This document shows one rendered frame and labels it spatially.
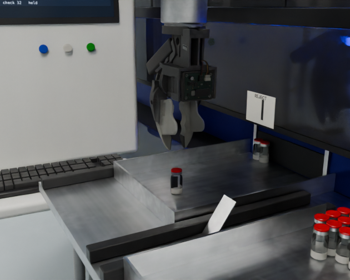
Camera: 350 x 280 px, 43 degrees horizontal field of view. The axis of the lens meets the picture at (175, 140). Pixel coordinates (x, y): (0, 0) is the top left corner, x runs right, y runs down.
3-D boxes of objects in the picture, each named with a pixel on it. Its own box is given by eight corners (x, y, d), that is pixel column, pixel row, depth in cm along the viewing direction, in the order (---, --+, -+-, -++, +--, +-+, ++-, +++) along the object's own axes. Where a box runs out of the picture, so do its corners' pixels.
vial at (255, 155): (258, 156, 101) (259, 137, 100) (264, 159, 99) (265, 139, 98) (250, 158, 100) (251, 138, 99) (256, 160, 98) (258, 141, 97)
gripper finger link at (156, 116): (150, 123, 75) (156, 70, 73) (146, 120, 76) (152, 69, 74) (175, 123, 77) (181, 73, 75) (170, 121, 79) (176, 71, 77)
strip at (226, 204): (223, 229, 69) (225, 194, 67) (235, 237, 66) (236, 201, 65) (141, 251, 62) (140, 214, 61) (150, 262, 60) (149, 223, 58)
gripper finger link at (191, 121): (196, 154, 76) (193, 103, 73) (180, 145, 81) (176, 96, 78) (211, 150, 77) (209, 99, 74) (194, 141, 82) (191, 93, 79)
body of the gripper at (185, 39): (176, 106, 69) (178, 26, 66) (152, 96, 77) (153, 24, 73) (216, 102, 73) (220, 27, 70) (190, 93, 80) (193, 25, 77)
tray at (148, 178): (249, 152, 105) (249, 138, 104) (333, 190, 83) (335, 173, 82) (114, 177, 89) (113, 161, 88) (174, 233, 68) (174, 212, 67)
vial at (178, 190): (179, 189, 83) (179, 168, 82) (184, 193, 81) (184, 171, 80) (168, 191, 82) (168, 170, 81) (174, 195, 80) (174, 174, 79)
